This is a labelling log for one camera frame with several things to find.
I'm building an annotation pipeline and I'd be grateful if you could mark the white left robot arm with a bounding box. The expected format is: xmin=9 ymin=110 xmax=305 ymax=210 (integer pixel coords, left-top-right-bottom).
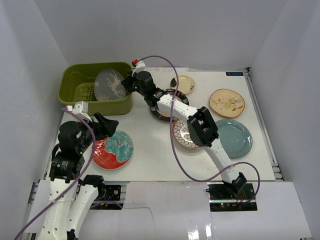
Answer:
xmin=37 ymin=112 xmax=119 ymax=240

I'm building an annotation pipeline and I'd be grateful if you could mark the flower pattern bowl orange rim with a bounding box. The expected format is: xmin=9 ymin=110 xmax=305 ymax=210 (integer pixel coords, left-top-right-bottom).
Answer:
xmin=172 ymin=119 xmax=200 ymax=150

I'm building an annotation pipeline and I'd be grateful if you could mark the light blue plate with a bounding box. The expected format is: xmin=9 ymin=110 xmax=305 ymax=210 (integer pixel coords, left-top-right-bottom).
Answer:
xmin=216 ymin=119 xmax=253 ymax=159

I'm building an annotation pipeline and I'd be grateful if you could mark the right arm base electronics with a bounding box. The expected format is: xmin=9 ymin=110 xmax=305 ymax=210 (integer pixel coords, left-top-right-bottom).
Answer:
xmin=206 ymin=183 xmax=258 ymax=212

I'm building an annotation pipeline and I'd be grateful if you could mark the green plastic bin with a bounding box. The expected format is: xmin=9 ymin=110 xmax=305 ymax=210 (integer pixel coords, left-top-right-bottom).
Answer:
xmin=58 ymin=62 xmax=133 ymax=116

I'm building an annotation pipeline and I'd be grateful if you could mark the red and teal plate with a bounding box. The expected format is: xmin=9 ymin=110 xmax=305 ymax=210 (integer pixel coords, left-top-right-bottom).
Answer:
xmin=93 ymin=130 xmax=134 ymax=170

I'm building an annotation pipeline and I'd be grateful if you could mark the dark striped rim plate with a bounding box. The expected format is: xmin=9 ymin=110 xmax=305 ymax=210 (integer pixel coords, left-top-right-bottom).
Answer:
xmin=149 ymin=90 xmax=190 ymax=123

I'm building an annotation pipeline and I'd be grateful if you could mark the tan bird pattern plate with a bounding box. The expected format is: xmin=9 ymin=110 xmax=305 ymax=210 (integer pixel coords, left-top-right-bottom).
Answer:
xmin=209 ymin=88 xmax=246 ymax=119

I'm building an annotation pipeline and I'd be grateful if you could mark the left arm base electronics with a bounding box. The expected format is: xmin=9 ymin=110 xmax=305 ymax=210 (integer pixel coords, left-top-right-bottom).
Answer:
xmin=91 ymin=184 xmax=125 ymax=210

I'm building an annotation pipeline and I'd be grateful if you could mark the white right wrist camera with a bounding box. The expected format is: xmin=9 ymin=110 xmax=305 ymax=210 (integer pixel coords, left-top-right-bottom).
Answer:
xmin=132 ymin=59 xmax=146 ymax=76

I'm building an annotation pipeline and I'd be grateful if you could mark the small cream plate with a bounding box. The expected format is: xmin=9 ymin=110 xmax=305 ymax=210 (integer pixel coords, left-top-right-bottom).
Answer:
xmin=170 ymin=75 xmax=196 ymax=95

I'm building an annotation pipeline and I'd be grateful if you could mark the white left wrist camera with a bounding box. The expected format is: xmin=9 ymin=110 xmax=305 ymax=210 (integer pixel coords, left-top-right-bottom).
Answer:
xmin=66 ymin=101 xmax=91 ymax=121

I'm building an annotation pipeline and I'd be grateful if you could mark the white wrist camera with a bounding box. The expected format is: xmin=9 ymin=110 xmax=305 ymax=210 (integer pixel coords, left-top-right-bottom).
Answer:
xmin=132 ymin=59 xmax=146 ymax=76
xmin=66 ymin=101 xmax=91 ymax=121

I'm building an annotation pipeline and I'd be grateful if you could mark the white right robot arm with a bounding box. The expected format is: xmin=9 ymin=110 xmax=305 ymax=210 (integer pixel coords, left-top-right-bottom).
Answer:
xmin=121 ymin=71 xmax=247 ymax=200

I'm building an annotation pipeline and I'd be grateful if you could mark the grey reindeer plate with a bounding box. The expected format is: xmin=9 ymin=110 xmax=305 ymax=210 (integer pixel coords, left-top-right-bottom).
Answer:
xmin=94 ymin=69 xmax=127 ymax=101

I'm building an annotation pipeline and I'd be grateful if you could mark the blue table label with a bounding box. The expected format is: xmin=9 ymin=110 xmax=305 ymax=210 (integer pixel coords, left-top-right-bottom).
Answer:
xmin=225 ymin=71 xmax=244 ymax=77

